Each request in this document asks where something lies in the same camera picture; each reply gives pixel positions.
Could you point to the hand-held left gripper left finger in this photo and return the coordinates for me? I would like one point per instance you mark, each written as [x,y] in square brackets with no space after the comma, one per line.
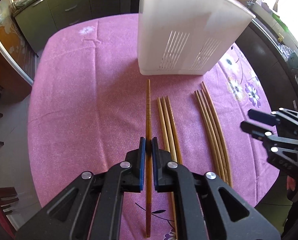
[141,165]

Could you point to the dark sink counter cabinet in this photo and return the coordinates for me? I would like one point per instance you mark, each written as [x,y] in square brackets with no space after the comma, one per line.
[271,67]

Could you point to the dark wooden chair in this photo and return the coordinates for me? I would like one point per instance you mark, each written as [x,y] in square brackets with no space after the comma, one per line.
[1,205]

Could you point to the person's right hand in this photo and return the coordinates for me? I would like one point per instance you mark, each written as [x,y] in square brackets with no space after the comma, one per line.
[290,186]

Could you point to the white plastic chopstick holder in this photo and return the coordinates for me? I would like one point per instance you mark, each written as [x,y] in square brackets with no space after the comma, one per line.
[184,30]

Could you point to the dark brown carved chopstick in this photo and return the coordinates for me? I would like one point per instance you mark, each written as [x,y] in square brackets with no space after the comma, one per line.
[148,110]

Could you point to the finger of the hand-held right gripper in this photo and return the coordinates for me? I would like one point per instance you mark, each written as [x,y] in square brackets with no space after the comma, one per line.
[261,117]
[254,128]

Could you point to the green kitchen base cabinet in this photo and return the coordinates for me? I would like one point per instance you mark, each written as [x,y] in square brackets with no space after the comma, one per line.
[63,7]

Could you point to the pink floral tablecloth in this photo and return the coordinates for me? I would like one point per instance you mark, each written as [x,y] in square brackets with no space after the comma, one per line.
[88,105]

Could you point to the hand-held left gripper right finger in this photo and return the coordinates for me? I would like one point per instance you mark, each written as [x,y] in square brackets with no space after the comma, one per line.
[156,165]

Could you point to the floral glass sliding door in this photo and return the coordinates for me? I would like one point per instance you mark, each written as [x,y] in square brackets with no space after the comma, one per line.
[11,50]

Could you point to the green plastic container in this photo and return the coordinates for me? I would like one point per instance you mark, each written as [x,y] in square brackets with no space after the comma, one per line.
[280,22]

